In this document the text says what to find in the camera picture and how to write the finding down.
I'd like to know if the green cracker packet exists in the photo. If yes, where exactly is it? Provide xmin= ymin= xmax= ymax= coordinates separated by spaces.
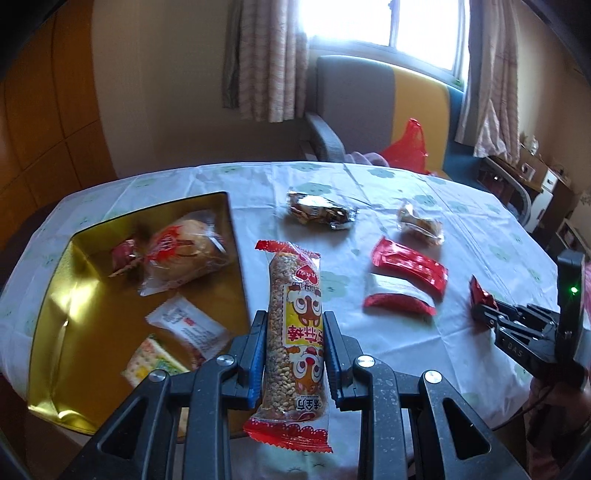
xmin=122 ymin=335 xmax=195 ymax=388

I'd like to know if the round bread packet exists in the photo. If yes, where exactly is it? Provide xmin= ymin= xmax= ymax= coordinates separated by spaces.
xmin=139 ymin=211 xmax=229 ymax=296

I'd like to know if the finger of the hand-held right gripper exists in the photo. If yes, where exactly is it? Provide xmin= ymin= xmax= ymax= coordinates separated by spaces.
xmin=472 ymin=304 xmax=560 ymax=329
xmin=493 ymin=324 xmax=560 ymax=378

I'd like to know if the red plastic bag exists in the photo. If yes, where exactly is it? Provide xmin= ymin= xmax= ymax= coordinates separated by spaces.
xmin=379 ymin=119 xmax=430 ymax=174

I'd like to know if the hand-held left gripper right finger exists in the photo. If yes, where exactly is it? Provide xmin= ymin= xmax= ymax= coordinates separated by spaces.
xmin=323 ymin=311 xmax=532 ymax=480

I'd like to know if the red and white snack packet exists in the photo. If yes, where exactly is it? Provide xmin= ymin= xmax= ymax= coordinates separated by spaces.
xmin=363 ymin=272 xmax=438 ymax=317

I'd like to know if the brown foil snack packet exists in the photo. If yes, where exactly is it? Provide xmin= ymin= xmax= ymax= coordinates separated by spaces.
xmin=285 ymin=188 xmax=358 ymax=232

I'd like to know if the long peanut bar packet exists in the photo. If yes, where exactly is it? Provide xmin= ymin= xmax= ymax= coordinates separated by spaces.
xmin=242 ymin=239 xmax=334 ymax=455

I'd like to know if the gold tin box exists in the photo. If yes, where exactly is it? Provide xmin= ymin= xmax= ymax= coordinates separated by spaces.
xmin=25 ymin=191 xmax=250 ymax=439

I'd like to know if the grey and yellow sofa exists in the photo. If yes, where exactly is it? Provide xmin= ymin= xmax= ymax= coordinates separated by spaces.
xmin=302 ymin=55 xmax=465 ymax=181

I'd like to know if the pink cloth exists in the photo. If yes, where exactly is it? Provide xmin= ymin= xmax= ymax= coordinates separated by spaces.
xmin=344 ymin=148 xmax=391 ymax=167

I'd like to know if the white packet with red label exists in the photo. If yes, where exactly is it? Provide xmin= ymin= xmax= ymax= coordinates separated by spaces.
xmin=145 ymin=295 xmax=232 ymax=365

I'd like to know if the small dark red candy packet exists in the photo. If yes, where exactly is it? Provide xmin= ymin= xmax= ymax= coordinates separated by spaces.
xmin=108 ymin=237 xmax=148 ymax=278

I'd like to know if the pink patterned curtain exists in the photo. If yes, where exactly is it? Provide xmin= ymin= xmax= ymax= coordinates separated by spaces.
xmin=222 ymin=0 xmax=311 ymax=123
xmin=455 ymin=0 xmax=520 ymax=160

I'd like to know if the window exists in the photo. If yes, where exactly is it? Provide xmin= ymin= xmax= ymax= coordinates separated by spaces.
xmin=300 ymin=0 xmax=469 ymax=75

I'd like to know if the small clear pastry packet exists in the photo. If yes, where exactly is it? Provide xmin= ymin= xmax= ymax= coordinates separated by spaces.
xmin=397 ymin=200 xmax=445 ymax=245

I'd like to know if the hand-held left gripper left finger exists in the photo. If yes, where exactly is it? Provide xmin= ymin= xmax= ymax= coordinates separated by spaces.
xmin=60 ymin=310 xmax=271 ymax=480

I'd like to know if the wooden wardrobe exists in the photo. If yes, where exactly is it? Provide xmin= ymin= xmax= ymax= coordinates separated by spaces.
xmin=0 ymin=9 xmax=116 ymax=241

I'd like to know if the small shiny red packet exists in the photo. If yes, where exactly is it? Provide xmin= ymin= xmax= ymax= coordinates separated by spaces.
xmin=468 ymin=274 xmax=499 ymax=328

